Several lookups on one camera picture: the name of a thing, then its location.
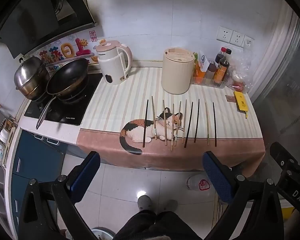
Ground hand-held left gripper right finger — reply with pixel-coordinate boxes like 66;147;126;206
202;151;284;240

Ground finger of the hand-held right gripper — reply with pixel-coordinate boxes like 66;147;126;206
269;142;294;173

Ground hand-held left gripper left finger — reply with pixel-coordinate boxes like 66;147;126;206
18;151;101;240

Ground cream cylindrical utensil holder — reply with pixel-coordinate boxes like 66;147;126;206
161;47;195;95

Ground dark wooden chopstick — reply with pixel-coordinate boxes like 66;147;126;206
194;98;200;143
142;99;149;148
212;102;217;147
184;101;194;149

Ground person's grey slipper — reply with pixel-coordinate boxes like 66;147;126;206
137;195;152;212
164;199;178;212

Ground blue kitchen cabinet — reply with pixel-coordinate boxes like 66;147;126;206
11;129;65;230

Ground black cooktop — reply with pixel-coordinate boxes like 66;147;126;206
24;74;103;126

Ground white round bin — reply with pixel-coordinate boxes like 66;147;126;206
91;227;115;240

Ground striped cat print tablecloth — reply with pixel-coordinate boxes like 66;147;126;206
76;66;266;172

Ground person's dark trousers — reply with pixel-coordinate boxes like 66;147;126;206
112;210;203;240

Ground metal storage rack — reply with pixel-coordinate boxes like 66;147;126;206
0;90;18;165

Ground clear plastic bag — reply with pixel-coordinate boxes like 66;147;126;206
227;49;255;92

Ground clear plastic tray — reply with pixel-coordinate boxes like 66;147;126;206
192;75;228;88

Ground black frying pan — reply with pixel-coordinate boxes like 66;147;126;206
36;58;90;130

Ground sauce bottle orange label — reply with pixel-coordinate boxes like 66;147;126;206
213;58;230;87

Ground brown seasoning jar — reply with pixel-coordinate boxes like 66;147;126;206
205;64;217;79

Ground orange squeeze bottle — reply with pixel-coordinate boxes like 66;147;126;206
194;52;205;78

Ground white pink electric kettle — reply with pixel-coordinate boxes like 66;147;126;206
94;39;133;85

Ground stainless steel lidded pot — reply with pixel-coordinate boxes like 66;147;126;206
14;56;50;100

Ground dark bottle red cap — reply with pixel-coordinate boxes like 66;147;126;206
215;47;227;67

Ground white seasoning pouch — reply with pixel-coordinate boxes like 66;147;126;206
198;51;212;72

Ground black range hood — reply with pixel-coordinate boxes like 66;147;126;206
0;0;99;59

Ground colourful wall stickers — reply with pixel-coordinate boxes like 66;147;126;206
31;31;99;68

